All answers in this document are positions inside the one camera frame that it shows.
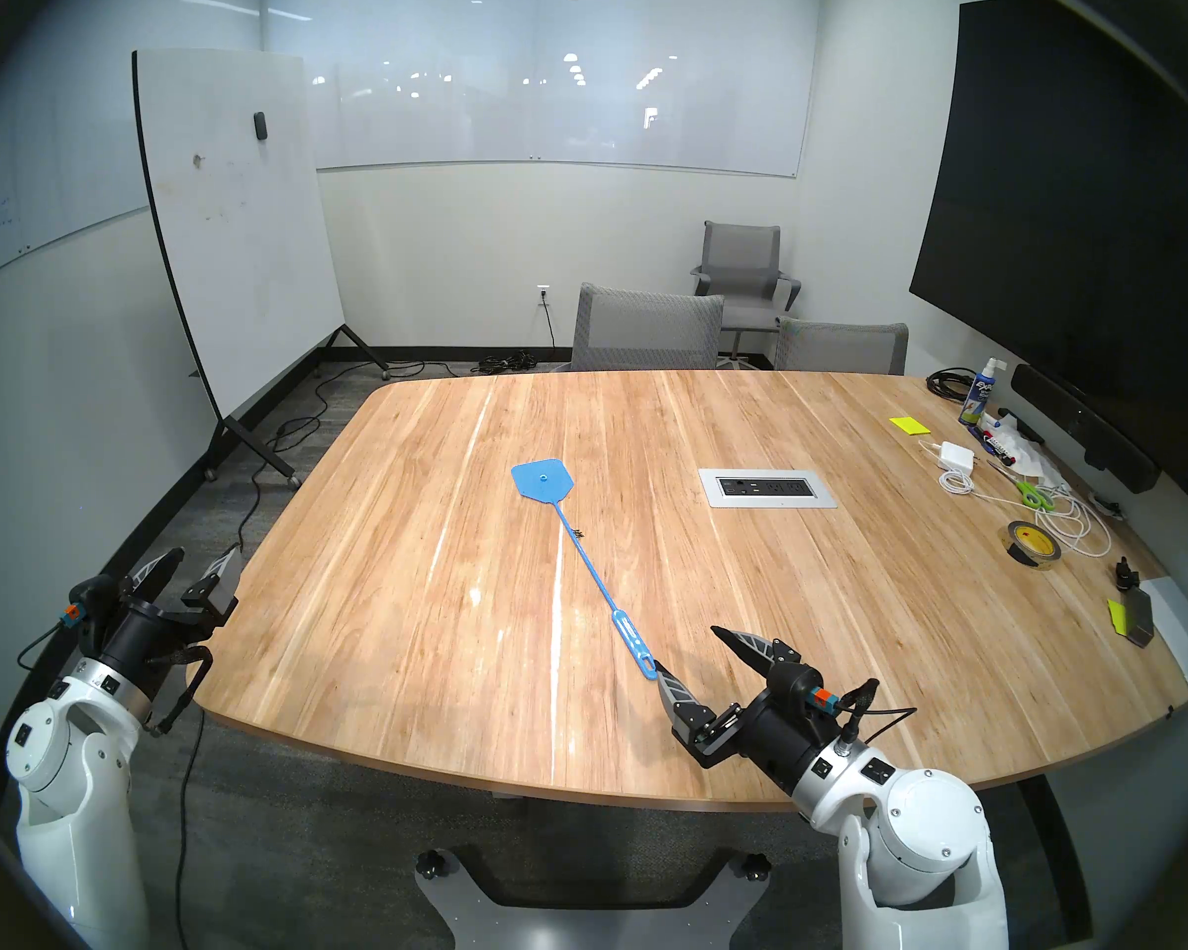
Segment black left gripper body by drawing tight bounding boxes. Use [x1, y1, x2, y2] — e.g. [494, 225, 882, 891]
[104, 602, 214, 690]

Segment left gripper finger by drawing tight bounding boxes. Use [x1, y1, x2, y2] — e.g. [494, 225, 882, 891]
[119, 548, 187, 603]
[181, 547, 245, 624]

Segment whiteboard cleaner spray bottle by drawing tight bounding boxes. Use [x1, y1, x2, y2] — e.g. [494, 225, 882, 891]
[958, 356, 1001, 427]

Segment white crumpled cloth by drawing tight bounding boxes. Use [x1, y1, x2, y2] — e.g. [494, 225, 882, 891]
[990, 419, 1070, 489]

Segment rolling whiteboard on stand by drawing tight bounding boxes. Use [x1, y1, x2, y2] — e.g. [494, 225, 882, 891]
[132, 49, 392, 489]

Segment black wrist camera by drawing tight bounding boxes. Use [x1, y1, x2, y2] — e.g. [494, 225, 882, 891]
[67, 574, 125, 627]
[767, 661, 828, 712]

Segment white paper sheet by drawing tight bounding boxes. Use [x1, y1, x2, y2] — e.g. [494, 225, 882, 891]
[1138, 576, 1188, 692]

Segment green handled scissors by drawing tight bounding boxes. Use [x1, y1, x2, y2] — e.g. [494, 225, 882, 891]
[988, 460, 1058, 512]

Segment large black wall display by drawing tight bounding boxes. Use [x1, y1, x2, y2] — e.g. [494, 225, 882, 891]
[909, 0, 1188, 504]

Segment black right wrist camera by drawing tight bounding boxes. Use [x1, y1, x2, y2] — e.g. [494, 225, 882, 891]
[767, 661, 828, 712]

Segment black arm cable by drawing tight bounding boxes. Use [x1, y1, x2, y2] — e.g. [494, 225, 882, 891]
[815, 678, 920, 761]
[18, 610, 215, 741]

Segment black yellow tape roll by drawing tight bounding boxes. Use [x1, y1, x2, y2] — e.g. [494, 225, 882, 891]
[1005, 521, 1062, 570]

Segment glass wall board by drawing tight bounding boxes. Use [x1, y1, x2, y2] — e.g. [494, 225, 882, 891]
[262, 0, 823, 179]

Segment grey mesh office chair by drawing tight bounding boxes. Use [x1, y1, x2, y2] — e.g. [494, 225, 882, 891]
[570, 283, 726, 373]
[774, 317, 910, 376]

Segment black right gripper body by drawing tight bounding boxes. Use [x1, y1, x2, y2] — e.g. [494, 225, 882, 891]
[691, 666, 847, 789]

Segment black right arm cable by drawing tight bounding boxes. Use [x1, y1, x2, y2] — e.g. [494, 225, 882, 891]
[815, 678, 920, 761]

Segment silver table power outlet box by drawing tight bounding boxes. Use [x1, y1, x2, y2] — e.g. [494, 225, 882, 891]
[698, 468, 839, 510]

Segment thin black cable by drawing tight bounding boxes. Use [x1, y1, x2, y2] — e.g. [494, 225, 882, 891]
[176, 706, 206, 950]

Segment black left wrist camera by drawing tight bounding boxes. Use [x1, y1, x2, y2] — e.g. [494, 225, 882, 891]
[67, 574, 125, 627]

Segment long black power cable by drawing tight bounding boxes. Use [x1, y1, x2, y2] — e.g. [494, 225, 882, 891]
[220, 359, 456, 563]

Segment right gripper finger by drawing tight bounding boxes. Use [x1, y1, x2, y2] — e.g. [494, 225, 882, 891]
[653, 659, 724, 736]
[710, 626, 803, 676]

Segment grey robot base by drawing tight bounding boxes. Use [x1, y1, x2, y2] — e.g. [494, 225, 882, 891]
[414, 847, 773, 950]

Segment wall whiteboard with writing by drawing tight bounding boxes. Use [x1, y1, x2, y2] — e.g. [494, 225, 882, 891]
[0, 0, 260, 296]

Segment black soundbar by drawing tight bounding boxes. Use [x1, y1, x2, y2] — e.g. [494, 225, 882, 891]
[1010, 363, 1161, 494]

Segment grey office chair with armrests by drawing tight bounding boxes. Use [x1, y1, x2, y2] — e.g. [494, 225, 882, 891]
[691, 221, 803, 365]

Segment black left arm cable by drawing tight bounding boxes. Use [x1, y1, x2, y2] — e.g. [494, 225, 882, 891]
[18, 610, 215, 741]

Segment white charging cable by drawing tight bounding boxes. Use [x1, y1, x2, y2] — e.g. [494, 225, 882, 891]
[917, 439, 1115, 561]

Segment blue plastic fly swatter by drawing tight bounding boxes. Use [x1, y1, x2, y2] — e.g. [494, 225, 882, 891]
[511, 456, 662, 682]

